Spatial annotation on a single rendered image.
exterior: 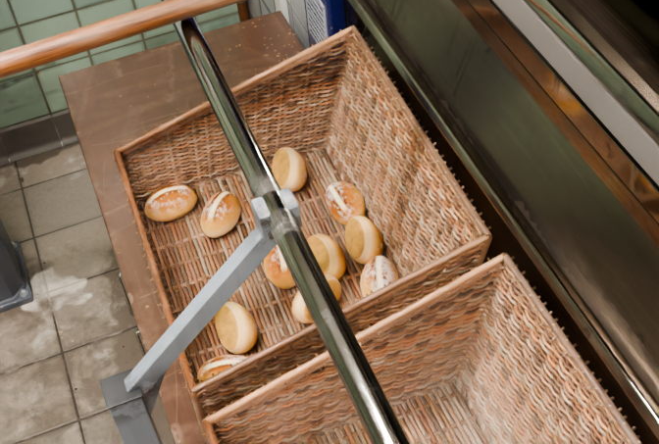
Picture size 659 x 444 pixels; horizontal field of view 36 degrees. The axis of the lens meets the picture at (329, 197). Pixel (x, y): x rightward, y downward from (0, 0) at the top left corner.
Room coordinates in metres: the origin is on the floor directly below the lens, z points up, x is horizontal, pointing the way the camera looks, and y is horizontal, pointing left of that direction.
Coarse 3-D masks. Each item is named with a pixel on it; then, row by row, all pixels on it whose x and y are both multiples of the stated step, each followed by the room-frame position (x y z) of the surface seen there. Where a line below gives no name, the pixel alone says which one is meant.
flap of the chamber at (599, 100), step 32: (512, 0) 0.71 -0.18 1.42; (576, 0) 0.70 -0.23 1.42; (608, 0) 0.71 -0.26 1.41; (640, 0) 0.71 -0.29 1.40; (544, 32) 0.66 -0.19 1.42; (608, 32) 0.66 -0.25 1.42; (640, 32) 0.66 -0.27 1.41; (576, 64) 0.61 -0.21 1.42; (640, 64) 0.61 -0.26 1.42; (608, 96) 0.57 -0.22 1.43; (608, 128) 0.55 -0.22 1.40; (640, 128) 0.53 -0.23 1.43; (640, 160) 0.51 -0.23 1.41
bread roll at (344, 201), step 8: (336, 184) 1.26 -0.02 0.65; (344, 184) 1.26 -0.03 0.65; (328, 192) 1.25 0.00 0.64; (336, 192) 1.24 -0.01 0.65; (344, 192) 1.24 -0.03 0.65; (352, 192) 1.24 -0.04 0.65; (328, 200) 1.24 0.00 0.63; (336, 200) 1.23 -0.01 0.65; (344, 200) 1.22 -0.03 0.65; (352, 200) 1.22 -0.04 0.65; (360, 200) 1.23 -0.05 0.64; (328, 208) 1.24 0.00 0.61; (336, 208) 1.22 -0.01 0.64; (344, 208) 1.21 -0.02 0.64; (352, 208) 1.21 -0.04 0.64; (360, 208) 1.21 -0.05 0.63; (336, 216) 1.21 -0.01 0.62; (344, 216) 1.20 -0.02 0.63; (352, 216) 1.20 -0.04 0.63; (344, 224) 1.20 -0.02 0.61
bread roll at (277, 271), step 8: (272, 256) 1.12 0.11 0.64; (280, 256) 1.12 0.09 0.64; (264, 264) 1.13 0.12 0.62; (272, 264) 1.11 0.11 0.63; (280, 264) 1.10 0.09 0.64; (272, 272) 1.10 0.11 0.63; (280, 272) 1.09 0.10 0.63; (288, 272) 1.09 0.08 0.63; (272, 280) 1.09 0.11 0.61; (280, 280) 1.08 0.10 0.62; (288, 280) 1.08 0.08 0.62; (288, 288) 1.08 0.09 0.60
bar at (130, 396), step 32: (192, 32) 1.05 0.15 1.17; (192, 64) 1.00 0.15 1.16; (224, 96) 0.92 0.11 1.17; (224, 128) 0.87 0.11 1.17; (256, 160) 0.80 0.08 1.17; (256, 192) 0.76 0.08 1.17; (288, 192) 0.75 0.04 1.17; (256, 224) 0.74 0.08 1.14; (288, 224) 0.70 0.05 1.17; (256, 256) 0.72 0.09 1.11; (288, 256) 0.66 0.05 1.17; (224, 288) 0.71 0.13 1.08; (320, 288) 0.61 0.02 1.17; (192, 320) 0.70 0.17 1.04; (320, 320) 0.58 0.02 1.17; (160, 352) 0.69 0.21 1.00; (352, 352) 0.54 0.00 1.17; (128, 384) 0.68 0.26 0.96; (160, 384) 0.69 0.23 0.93; (352, 384) 0.50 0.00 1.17; (128, 416) 0.66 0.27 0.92; (384, 416) 0.47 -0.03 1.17
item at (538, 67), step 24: (480, 0) 1.06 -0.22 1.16; (504, 24) 1.00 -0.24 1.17; (528, 48) 0.94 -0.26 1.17; (552, 72) 0.89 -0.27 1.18; (552, 96) 0.88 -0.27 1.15; (576, 96) 0.84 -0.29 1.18; (576, 120) 0.83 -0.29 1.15; (600, 144) 0.78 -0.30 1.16; (624, 168) 0.74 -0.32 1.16; (648, 192) 0.70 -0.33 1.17
